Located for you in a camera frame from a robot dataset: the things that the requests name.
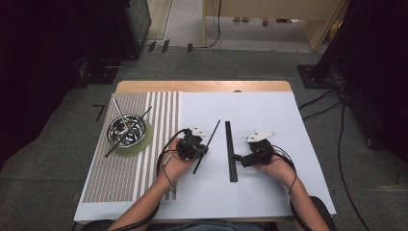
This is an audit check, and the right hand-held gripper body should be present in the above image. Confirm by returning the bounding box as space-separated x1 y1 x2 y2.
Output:
245 130 276 166

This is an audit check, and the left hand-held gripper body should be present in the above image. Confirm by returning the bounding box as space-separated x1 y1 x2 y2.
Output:
175 126 207 161

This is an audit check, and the black stick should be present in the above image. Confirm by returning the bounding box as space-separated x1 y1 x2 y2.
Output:
224 120 240 184

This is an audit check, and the thin black chopstick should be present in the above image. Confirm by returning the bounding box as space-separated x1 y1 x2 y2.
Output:
104 106 153 159
192 118 222 175

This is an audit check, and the steel bowl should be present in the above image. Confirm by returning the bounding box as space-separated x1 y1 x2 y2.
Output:
106 114 148 149

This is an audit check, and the person's right hand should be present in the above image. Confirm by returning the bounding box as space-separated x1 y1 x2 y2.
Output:
255 143 296 187

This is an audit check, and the person's left hand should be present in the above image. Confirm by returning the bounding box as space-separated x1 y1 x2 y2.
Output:
158 137 197 185

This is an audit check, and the white table sheet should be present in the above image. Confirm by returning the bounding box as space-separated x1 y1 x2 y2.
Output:
73 90 338 223

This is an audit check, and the green round coaster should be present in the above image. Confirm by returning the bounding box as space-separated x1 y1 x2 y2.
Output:
109 118 155 158

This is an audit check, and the person's grey-blue clothing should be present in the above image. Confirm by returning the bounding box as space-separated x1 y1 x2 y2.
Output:
156 220 268 231

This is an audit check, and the striped woven placemat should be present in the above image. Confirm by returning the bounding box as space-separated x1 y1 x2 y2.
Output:
81 90 183 204

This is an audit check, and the black stand base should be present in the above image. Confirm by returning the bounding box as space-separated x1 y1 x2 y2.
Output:
296 64 337 90
77 57 122 88

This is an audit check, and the black corner tape mark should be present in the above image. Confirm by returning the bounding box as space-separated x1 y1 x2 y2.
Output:
92 103 107 123

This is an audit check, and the glass-fronted dark cabinet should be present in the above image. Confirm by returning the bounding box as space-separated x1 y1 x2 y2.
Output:
123 0 153 58

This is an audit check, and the yellow object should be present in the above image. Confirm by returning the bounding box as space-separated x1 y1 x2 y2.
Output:
327 20 343 41

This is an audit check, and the light wooden desk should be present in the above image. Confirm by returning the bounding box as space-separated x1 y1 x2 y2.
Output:
201 0 351 53

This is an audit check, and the black curtain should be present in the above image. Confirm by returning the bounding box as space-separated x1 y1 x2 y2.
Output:
316 0 408 163
0 0 131 169

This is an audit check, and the long black floor cable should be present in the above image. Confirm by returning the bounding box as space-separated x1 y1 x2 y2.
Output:
336 95 371 231

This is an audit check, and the black hanging cable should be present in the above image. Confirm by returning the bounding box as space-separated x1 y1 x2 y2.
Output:
201 0 223 50

